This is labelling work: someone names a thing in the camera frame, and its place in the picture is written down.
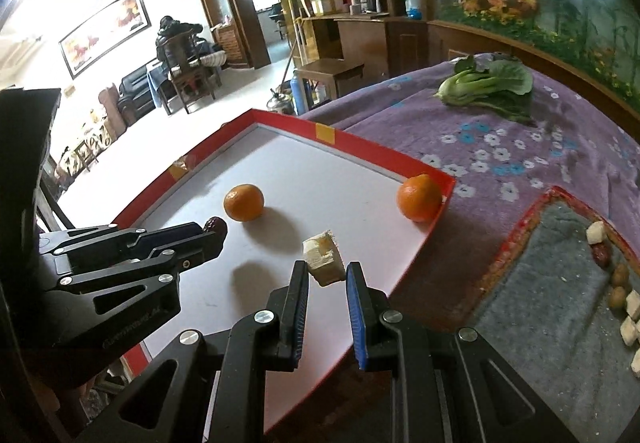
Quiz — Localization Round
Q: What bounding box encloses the purple floral blanket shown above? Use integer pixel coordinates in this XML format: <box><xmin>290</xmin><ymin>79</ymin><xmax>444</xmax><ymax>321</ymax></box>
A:
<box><xmin>300</xmin><ymin>50</ymin><xmax>640</xmax><ymax>324</ymax></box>

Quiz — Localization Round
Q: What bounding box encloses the wooden stool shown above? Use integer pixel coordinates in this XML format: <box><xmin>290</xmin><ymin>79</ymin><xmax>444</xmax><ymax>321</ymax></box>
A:
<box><xmin>295</xmin><ymin>58</ymin><xmax>366</xmax><ymax>100</ymax></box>

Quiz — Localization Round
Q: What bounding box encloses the wooden cabinet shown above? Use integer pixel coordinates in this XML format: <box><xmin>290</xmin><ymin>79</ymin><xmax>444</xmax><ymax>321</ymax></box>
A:
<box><xmin>300</xmin><ymin>13</ymin><xmax>431</xmax><ymax>79</ymax></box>

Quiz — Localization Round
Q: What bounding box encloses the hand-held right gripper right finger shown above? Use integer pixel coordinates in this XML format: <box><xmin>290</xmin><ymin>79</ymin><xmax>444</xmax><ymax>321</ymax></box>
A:
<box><xmin>345</xmin><ymin>261</ymin><xmax>576</xmax><ymax>443</ymax></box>

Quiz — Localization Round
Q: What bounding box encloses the wooden chair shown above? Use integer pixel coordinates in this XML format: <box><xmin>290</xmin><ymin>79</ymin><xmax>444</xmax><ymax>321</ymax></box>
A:
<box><xmin>165</xmin><ymin>33</ymin><xmax>223</xmax><ymax>115</ymax></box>

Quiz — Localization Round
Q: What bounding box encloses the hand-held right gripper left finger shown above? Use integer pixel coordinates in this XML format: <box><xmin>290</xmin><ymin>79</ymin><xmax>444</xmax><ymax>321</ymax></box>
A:
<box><xmin>75</xmin><ymin>260</ymin><xmax>311</xmax><ymax>443</ymax></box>

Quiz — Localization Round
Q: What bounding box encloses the green bok choy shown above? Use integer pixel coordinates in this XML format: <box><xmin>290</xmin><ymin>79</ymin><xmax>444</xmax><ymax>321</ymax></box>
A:
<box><xmin>432</xmin><ymin>56</ymin><xmax>537</xmax><ymax>126</ymax></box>

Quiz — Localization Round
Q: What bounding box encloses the grey mat with red border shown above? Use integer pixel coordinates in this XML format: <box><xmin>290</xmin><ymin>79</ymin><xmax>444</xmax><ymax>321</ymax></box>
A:
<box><xmin>465</xmin><ymin>186</ymin><xmax>640</xmax><ymax>443</ymax></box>

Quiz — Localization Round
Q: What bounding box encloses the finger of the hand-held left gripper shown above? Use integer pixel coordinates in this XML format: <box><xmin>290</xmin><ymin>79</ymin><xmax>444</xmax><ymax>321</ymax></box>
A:
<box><xmin>42</xmin><ymin>230</ymin><xmax>228</xmax><ymax>349</ymax></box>
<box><xmin>39</xmin><ymin>221</ymin><xmax>211</xmax><ymax>256</ymax></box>

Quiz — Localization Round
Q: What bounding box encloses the wooden headboard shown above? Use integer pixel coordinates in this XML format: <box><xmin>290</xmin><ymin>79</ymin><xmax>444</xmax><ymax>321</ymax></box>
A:
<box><xmin>427</xmin><ymin>18</ymin><xmax>640</xmax><ymax>116</ymax></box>

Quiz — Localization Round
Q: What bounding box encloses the red tray with white base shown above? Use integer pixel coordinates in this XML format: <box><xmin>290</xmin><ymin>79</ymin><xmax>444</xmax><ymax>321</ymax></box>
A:
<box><xmin>107</xmin><ymin>108</ymin><xmax>457</xmax><ymax>436</ymax></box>

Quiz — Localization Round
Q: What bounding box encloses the framed wall painting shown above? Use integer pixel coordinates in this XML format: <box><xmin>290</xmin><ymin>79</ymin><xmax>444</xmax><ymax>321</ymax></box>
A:
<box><xmin>58</xmin><ymin>0</ymin><xmax>152</xmax><ymax>80</ymax></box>

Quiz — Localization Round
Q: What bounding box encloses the orange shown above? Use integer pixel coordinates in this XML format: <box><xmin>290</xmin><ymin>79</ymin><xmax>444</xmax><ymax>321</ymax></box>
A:
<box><xmin>223</xmin><ymin>184</ymin><xmax>265</xmax><ymax>223</ymax></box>
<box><xmin>396</xmin><ymin>174</ymin><xmax>444</xmax><ymax>223</ymax></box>

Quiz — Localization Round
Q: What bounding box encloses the blue bottle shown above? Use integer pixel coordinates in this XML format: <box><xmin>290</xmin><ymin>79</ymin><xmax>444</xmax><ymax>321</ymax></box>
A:
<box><xmin>291</xmin><ymin>76</ymin><xmax>307</xmax><ymax>116</ymax></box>

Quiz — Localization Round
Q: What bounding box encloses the wicker basket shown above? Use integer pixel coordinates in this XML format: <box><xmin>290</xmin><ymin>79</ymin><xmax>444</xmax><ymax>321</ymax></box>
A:
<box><xmin>212</xmin><ymin>23</ymin><xmax>241</xmax><ymax>69</ymax></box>

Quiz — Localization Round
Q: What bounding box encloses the dark sofa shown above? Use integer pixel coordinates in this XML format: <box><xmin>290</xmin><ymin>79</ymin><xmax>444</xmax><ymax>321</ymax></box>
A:
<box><xmin>117</xmin><ymin>66</ymin><xmax>166</xmax><ymax>126</ymax></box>

